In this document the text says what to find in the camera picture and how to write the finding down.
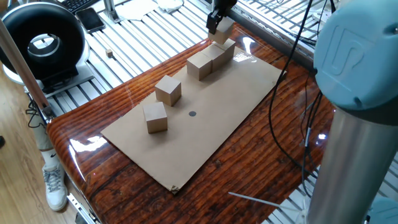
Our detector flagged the light wooden cube block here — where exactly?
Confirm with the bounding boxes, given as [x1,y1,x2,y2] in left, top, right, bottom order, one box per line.
[214,38,236,62]
[201,44,226,73]
[207,16,235,45]
[142,101,169,134]
[154,75,182,107]
[186,51,213,82]

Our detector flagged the brown cardboard sheet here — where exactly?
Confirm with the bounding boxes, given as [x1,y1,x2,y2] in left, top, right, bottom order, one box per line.
[100,46,287,194]

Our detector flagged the black cable bundle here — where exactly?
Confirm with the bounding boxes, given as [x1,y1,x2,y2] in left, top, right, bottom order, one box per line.
[276,0,321,46]

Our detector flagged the tangled thin black cable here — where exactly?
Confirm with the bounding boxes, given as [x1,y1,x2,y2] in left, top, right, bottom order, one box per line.
[24,99,46,129]

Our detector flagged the white paper sheet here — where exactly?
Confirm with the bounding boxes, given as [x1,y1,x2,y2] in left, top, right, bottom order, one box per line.
[114,0,159,21]

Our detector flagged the black keyboard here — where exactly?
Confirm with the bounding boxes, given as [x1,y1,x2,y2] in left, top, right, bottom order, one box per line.
[58,0,100,14]

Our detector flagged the white crumpled cloth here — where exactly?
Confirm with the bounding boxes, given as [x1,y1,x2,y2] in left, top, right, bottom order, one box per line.
[155,0,185,14]

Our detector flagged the black ring-shaped device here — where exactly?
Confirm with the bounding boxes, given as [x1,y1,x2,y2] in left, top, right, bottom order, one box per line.
[0,1,96,94]

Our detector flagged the white zip tie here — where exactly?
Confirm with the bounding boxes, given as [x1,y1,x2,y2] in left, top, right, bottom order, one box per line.
[228,192,308,218]

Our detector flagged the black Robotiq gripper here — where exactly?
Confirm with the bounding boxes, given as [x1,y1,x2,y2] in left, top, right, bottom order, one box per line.
[206,0,238,35]

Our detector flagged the glossy dark wooden board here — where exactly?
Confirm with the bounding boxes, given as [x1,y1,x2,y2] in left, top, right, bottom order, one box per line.
[46,21,336,224]

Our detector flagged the metal drawer rail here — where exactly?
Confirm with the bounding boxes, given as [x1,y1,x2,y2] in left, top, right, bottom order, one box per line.
[66,192,102,224]

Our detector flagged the black smartphone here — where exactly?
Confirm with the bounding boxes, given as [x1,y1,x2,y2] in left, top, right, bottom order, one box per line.
[75,7,106,34]

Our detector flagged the short aluminium post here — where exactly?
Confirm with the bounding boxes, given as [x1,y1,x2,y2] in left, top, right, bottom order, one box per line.
[102,0,122,24]

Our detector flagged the white sneaker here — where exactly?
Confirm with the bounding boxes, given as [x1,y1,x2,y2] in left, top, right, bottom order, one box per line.
[42,164,68,212]

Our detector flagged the tan diagonal frame bar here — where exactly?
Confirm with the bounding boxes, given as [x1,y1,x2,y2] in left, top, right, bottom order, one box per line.
[0,18,57,124]

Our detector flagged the person's leg with sock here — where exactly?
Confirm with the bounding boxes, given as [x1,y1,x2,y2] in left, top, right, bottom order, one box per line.
[29,102,60,170]

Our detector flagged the cable with silver connector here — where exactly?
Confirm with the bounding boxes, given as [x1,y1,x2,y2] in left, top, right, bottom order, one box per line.
[300,124,313,198]

